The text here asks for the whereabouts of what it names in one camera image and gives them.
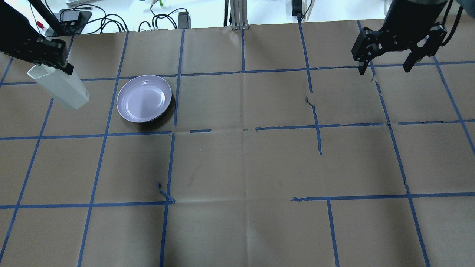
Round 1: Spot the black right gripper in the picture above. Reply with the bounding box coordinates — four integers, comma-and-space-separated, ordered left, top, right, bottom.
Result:
351, 22, 447, 75

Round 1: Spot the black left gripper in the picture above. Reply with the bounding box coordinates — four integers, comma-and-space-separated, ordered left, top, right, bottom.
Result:
0, 37, 74, 75

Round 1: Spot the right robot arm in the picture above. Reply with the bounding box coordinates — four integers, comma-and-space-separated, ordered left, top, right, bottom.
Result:
351, 0, 474, 75

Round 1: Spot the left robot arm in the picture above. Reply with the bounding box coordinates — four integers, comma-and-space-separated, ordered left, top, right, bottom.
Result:
1, 0, 371, 78

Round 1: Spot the lilac plate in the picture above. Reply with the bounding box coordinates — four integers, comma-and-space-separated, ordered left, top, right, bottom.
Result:
116, 75, 173, 123

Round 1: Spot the black power adapter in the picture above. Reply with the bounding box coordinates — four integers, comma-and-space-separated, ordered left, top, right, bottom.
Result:
177, 11, 191, 29

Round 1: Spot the brown paper table cover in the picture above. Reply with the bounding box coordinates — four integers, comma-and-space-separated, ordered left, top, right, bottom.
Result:
1, 16, 475, 267

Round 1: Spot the aluminium frame post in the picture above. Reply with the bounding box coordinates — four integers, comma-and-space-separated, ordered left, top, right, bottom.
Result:
229, 0, 249, 31

